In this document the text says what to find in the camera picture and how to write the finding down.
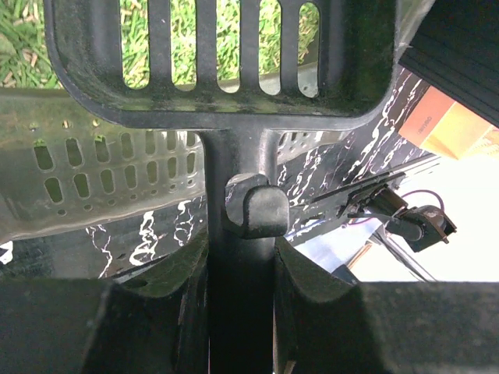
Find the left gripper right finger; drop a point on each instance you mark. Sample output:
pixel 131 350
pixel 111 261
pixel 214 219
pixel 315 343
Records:
pixel 325 325

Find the dark green litter box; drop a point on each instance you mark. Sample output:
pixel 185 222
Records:
pixel 63 169

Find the black litter scoop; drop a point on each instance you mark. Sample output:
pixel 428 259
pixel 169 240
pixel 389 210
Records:
pixel 240 131

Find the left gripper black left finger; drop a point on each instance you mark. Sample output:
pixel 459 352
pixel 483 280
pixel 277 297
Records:
pixel 155 322

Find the green litter pellets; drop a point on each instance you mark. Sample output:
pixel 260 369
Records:
pixel 24 58

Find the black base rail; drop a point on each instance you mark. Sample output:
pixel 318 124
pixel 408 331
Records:
pixel 376 197

